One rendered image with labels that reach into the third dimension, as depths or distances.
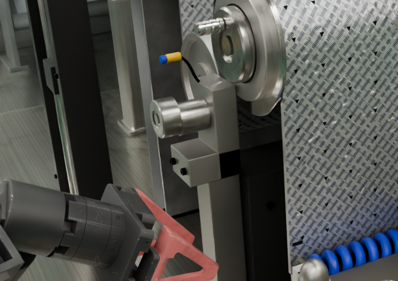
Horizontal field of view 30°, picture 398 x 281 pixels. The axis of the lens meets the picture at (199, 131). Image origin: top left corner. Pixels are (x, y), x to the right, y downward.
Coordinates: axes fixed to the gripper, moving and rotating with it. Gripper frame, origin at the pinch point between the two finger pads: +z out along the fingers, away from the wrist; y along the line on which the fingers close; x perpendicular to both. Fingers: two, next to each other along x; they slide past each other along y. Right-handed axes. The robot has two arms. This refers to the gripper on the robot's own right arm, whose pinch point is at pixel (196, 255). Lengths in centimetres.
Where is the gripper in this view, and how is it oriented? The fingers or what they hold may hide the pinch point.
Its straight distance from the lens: 71.8
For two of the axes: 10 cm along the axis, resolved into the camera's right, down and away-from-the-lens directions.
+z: 8.4, 2.6, 4.8
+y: 3.8, 3.4, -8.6
